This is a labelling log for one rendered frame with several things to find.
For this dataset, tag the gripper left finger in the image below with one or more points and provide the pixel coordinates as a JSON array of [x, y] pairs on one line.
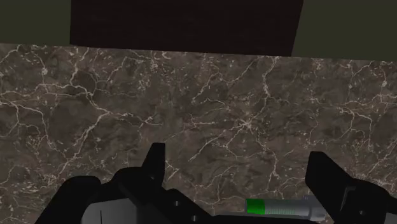
[[145, 189]]

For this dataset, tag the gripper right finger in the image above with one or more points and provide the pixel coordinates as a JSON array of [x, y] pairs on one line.
[[338, 189]]

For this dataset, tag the grey tube with green cap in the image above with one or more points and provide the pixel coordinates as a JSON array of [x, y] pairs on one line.
[[282, 208]]

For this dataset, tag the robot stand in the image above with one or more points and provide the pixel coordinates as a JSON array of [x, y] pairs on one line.
[[186, 26]]

